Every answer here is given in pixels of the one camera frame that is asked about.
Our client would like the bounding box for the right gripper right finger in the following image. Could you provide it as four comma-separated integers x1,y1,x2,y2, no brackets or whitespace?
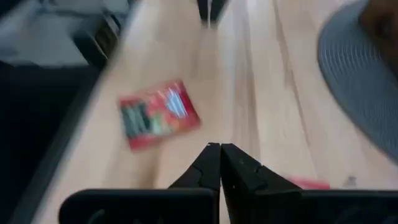
220,142,398,224

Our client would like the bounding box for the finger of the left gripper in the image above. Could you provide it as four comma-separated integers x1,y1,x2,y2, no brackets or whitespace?
196,0,210,23
211,0,230,23

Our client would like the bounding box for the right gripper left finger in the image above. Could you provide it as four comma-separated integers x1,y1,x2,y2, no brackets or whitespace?
58,142,221,224

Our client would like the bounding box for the red tea packet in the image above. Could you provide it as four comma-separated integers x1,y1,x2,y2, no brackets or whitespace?
285,175,331,190
118,79,202,152

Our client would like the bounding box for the grey round mat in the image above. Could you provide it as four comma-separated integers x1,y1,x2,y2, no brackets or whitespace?
316,0,398,162

